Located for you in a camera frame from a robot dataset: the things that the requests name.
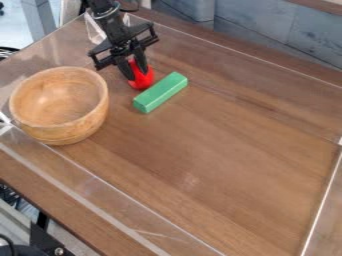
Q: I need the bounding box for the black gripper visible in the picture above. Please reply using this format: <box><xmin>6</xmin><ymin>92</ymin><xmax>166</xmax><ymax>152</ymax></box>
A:
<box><xmin>89</xmin><ymin>22</ymin><xmax>160</xmax><ymax>81</ymax></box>

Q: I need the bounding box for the red fruit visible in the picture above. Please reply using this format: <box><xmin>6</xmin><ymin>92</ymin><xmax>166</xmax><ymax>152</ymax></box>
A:
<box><xmin>129</xmin><ymin>59</ymin><xmax>154</xmax><ymax>90</ymax></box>

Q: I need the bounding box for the wooden bowl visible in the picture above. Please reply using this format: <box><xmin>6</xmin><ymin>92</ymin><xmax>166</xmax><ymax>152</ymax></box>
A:
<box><xmin>9</xmin><ymin>66</ymin><xmax>110</xmax><ymax>145</ymax></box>

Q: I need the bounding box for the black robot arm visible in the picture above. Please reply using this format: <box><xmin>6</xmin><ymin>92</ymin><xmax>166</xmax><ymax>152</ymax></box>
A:
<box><xmin>85</xmin><ymin>0</ymin><xmax>160</xmax><ymax>81</ymax></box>

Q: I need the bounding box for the green rectangular block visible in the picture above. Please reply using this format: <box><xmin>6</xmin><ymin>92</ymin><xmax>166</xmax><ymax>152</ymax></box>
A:
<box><xmin>133</xmin><ymin>72</ymin><xmax>189</xmax><ymax>114</ymax></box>

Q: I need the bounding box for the black table clamp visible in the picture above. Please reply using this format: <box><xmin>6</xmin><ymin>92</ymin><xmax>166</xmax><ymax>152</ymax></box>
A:
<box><xmin>30</xmin><ymin>213</ymin><xmax>75</xmax><ymax>256</ymax></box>

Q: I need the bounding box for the clear acrylic corner bracket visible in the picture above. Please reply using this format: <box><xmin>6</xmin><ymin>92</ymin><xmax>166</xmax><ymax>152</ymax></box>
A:
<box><xmin>85</xmin><ymin>12</ymin><xmax>129</xmax><ymax>44</ymax></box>

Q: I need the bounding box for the black cable loop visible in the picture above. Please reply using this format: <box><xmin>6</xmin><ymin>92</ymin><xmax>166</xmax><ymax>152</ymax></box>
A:
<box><xmin>0</xmin><ymin>233</ymin><xmax>18</xmax><ymax>256</ymax></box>

